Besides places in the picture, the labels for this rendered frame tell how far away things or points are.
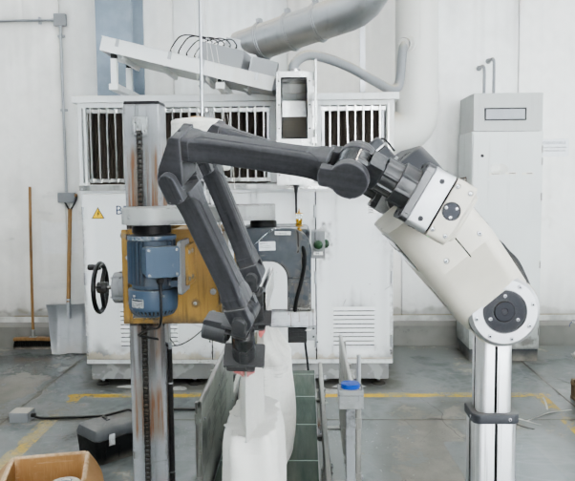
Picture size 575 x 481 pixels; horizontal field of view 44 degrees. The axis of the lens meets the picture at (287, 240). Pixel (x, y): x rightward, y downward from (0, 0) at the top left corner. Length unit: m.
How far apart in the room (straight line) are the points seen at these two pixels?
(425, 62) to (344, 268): 1.63
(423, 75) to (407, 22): 0.41
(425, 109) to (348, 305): 1.56
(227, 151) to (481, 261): 0.58
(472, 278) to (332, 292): 3.57
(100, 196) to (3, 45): 2.20
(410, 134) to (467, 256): 3.90
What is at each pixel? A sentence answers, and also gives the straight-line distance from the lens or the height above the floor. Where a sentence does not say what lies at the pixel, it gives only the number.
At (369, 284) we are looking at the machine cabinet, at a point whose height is 0.74.
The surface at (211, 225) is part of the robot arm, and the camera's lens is 1.56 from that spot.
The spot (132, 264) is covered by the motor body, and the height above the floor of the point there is 1.24.
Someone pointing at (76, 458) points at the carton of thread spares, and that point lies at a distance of 3.59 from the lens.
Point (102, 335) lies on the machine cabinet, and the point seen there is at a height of 0.38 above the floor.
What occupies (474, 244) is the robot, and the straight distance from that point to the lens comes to 1.54.
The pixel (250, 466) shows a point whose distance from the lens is 2.00.
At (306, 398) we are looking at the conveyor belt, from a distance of 3.73.
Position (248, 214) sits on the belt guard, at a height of 1.39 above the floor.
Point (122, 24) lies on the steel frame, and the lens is 6.20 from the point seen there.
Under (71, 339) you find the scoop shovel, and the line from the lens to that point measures 6.52.
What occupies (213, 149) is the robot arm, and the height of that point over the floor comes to 1.56.
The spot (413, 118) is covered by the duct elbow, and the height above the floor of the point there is 1.93.
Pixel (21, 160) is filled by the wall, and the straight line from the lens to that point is 6.83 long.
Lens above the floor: 1.50
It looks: 5 degrees down
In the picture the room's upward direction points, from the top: 1 degrees counter-clockwise
